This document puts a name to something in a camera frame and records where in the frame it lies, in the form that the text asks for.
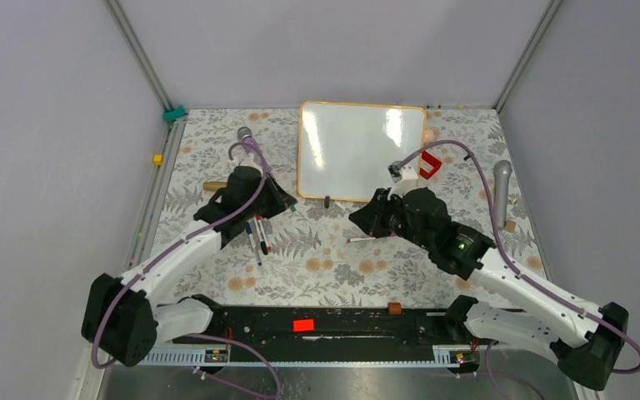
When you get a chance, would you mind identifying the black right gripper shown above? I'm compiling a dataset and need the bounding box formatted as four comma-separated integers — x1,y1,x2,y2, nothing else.
349,187,433,251

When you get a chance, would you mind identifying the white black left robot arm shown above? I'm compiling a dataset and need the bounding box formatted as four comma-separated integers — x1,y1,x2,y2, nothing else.
81,166,298,367

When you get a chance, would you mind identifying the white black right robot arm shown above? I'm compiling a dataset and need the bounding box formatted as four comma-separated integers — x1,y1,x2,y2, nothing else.
348,188,628,391

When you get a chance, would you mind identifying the pink capped whiteboard marker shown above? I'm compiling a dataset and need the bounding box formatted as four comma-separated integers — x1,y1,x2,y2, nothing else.
346,233,396,243

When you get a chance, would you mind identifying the yellow framed whiteboard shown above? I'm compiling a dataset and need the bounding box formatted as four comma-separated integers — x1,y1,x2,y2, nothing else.
297,101,427,203

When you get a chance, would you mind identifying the blue capped marker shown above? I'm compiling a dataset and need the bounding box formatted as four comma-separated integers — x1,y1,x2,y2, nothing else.
245,221,263,267

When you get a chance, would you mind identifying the red capped marker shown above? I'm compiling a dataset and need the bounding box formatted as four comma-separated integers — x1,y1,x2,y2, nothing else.
254,215,271,255

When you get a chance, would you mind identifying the golden brown microphone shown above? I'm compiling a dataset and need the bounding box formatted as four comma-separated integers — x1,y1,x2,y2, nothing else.
202,181,228,193

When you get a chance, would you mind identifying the purple glitter microphone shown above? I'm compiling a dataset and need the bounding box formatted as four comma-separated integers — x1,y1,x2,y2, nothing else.
237,126,253,142

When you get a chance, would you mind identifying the floral patterned table mat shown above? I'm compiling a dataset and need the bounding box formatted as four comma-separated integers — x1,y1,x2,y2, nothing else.
152,108,509,308

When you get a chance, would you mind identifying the pink peach cylinder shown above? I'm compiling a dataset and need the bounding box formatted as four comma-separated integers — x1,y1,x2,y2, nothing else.
422,127,439,144

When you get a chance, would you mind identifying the small tan wooden cube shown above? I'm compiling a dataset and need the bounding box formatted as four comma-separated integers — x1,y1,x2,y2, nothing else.
504,220,517,233

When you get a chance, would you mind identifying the silver grey microphone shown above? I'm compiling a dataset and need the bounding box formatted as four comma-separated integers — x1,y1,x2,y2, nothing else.
492,160,513,228

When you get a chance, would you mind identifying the small brown wooden block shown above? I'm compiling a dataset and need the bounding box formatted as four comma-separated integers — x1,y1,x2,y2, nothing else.
387,302,403,316

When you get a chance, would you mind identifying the small yellow cube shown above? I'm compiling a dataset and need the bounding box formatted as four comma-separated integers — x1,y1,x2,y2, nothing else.
152,154,163,167

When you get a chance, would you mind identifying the red tape label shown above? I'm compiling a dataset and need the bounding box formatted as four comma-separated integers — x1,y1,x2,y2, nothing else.
292,318,315,333

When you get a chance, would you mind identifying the teal corner clip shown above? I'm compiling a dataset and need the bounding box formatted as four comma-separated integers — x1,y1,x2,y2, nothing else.
162,105,188,123

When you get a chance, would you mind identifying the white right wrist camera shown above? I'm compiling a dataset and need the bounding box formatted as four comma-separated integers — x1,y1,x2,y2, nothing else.
387,162,418,198

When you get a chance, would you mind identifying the red plastic frame box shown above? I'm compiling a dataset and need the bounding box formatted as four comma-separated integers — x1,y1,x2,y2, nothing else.
418,152,443,181

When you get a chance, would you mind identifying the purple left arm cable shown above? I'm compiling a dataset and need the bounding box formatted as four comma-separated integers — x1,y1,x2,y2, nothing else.
90,137,274,370

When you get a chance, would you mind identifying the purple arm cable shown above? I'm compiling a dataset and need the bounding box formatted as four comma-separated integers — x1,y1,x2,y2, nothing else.
90,137,274,370
397,138,640,375

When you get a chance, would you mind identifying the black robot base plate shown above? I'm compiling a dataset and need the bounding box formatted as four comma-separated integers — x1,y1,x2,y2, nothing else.
173,303,498,366

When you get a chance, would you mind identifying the grey slotted cable duct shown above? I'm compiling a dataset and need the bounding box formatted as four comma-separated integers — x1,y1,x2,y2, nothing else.
137,343,481,368

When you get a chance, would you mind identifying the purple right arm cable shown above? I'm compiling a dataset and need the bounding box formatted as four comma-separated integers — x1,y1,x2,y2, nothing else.
397,138,640,375

